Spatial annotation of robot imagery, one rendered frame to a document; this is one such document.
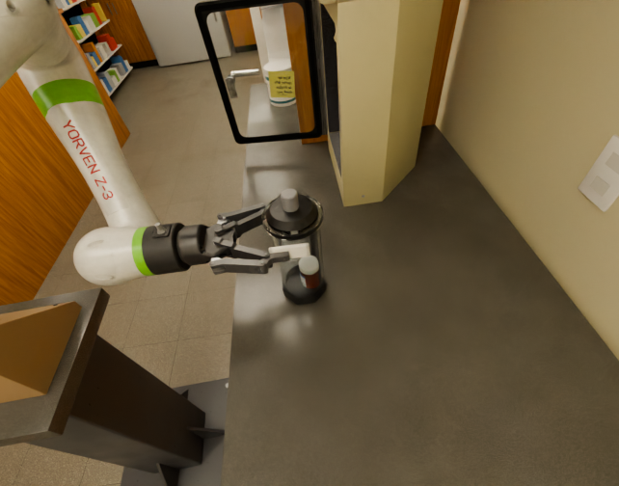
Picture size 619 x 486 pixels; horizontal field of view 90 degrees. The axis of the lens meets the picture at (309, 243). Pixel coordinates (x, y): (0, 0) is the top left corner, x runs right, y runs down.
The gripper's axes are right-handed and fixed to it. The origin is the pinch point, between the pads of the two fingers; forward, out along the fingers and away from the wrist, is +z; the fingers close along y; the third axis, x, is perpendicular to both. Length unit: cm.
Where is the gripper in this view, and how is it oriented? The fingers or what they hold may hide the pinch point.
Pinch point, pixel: (293, 231)
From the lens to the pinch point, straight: 57.9
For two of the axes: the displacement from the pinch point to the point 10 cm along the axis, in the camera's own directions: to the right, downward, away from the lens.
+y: -1.0, -7.3, 6.8
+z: 9.9, -1.3, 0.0
